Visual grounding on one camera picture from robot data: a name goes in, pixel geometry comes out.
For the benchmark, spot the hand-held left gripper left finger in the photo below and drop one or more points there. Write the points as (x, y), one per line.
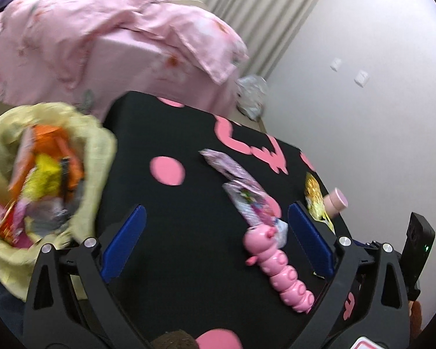
(125, 241)

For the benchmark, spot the gold patterned snack packet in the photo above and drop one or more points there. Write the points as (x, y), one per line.
(314, 196)

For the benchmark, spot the white wall socket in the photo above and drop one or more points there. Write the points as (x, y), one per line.
(336, 64)
(361, 77)

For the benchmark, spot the black pink-dotted table cloth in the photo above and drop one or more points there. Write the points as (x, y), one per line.
(189, 203)

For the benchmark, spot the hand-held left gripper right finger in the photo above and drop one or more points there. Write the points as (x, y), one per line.
(309, 241)

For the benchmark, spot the orange snack packet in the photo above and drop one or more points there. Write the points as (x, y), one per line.
(54, 141)

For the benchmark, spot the pink caterpillar toy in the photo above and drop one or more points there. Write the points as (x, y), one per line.
(276, 265)

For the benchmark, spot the bed with pink sheet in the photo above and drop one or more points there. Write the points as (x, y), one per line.
(130, 67)

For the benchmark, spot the brown fuzzy cloth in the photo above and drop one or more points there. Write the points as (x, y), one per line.
(174, 340)

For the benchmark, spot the pink printed duvet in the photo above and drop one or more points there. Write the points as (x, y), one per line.
(58, 40)

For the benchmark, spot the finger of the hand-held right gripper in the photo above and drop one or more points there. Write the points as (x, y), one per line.
(359, 243)

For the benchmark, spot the pale yellow cloth bag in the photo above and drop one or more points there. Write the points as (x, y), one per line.
(94, 160)

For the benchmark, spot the person's right forearm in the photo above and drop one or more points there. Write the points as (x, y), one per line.
(415, 318)

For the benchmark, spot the red snack packet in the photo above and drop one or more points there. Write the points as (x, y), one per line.
(7, 227)

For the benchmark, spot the purple colourful snack wrapper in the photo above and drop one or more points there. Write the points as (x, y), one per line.
(254, 203)

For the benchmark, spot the crumpled clear plastic bag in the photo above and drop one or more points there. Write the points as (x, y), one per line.
(251, 94)

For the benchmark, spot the beige curtain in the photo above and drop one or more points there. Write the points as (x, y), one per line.
(258, 3)

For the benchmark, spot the person's leg in jeans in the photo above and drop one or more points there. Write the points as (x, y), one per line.
(3, 301)

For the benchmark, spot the pink cup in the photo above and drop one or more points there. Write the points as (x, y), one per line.
(336, 200)

